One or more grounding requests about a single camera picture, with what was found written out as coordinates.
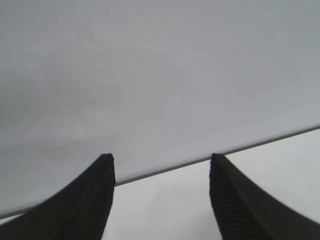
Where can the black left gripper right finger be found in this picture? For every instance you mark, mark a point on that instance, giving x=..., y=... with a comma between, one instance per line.
x=245, y=212

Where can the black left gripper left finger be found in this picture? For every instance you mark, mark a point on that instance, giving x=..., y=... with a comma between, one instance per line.
x=75, y=207

